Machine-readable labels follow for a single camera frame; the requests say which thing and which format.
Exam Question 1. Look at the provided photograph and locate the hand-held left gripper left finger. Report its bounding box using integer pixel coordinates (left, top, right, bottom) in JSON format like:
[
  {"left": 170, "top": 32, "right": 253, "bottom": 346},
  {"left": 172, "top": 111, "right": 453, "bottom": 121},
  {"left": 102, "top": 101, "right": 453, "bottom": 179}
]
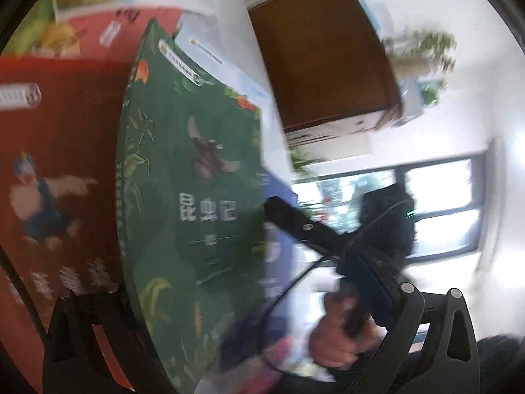
[{"left": 43, "top": 283, "right": 165, "bottom": 394}]

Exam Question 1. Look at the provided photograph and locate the blue cover book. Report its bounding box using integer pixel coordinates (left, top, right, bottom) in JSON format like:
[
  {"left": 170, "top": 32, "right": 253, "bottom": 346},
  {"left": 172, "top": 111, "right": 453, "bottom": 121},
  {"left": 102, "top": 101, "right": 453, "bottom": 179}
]
[{"left": 260, "top": 168, "right": 298, "bottom": 296}]

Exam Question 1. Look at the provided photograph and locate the dark framed window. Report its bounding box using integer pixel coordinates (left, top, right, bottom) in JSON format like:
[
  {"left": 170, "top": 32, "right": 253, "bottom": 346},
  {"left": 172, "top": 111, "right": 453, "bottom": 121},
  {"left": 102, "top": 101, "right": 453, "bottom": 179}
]
[{"left": 291, "top": 154, "right": 489, "bottom": 259}]

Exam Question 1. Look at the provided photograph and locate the yellow green picture book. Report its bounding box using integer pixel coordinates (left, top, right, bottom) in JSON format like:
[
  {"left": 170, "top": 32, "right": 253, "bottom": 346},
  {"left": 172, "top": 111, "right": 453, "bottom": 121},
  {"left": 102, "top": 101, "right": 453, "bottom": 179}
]
[{"left": 6, "top": 0, "right": 124, "bottom": 60}]

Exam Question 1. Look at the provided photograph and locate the black cable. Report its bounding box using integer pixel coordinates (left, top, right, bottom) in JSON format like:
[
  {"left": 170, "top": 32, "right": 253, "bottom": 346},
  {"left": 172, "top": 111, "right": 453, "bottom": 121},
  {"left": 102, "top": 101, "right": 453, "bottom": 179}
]
[
  {"left": 0, "top": 250, "right": 46, "bottom": 337},
  {"left": 256, "top": 199, "right": 413, "bottom": 329}
]

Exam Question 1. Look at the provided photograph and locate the light blue box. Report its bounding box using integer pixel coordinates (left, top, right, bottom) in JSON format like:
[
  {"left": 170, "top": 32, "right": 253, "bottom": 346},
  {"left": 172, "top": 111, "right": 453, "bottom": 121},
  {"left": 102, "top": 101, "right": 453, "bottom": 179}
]
[{"left": 361, "top": 0, "right": 394, "bottom": 37}]

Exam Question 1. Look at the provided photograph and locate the dark green leafy cover book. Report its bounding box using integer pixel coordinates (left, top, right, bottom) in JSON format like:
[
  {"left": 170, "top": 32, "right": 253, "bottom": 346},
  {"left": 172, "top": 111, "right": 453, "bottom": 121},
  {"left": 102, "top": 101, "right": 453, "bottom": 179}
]
[{"left": 116, "top": 18, "right": 271, "bottom": 394}]

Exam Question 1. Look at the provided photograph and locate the red cover book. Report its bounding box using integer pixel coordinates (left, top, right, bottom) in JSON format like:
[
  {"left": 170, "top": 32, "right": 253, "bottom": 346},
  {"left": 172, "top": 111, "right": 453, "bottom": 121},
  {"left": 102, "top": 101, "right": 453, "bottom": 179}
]
[{"left": 0, "top": 6, "right": 183, "bottom": 392}]

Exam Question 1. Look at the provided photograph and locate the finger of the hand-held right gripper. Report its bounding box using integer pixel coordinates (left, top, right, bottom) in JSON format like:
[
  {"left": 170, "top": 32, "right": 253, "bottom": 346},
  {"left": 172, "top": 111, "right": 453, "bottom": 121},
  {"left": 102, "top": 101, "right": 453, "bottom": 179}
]
[{"left": 264, "top": 196, "right": 362, "bottom": 274}]

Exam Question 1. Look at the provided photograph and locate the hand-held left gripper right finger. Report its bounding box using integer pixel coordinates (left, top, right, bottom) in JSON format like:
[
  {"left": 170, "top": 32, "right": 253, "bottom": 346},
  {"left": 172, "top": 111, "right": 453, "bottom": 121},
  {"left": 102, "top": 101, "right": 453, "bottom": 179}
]
[{"left": 357, "top": 250, "right": 480, "bottom": 394}]

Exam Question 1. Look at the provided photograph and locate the person's right hand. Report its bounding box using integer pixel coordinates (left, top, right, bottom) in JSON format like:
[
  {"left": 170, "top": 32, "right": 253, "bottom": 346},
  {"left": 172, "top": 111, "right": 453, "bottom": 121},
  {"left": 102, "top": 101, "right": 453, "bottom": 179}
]
[{"left": 307, "top": 285, "right": 388, "bottom": 374}]

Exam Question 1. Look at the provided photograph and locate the potted plant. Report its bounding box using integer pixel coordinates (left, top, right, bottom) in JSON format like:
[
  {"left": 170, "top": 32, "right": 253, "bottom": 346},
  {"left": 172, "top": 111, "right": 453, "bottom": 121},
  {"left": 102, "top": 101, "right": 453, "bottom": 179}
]
[
  {"left": 289, "top": 148, "right": 325, "bottom": 173},
  {"left": 383, "top": 29, "right": 458, "bottom": 78}
]

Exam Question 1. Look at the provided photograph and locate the brown wooden cabinet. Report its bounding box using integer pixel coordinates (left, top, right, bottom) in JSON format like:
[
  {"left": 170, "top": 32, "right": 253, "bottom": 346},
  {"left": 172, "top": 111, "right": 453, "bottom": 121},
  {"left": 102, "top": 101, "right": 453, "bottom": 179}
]
[{"left": 246, "top": 0, "right": 405, "bottom": 140}]

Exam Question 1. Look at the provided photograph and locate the white small appliance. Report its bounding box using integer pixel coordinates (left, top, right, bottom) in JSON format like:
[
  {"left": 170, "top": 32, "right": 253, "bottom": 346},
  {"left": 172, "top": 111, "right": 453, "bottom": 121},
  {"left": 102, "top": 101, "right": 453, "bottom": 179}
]
[{"left": 400, "top": 78, "right": 448, "bottom": 118}]

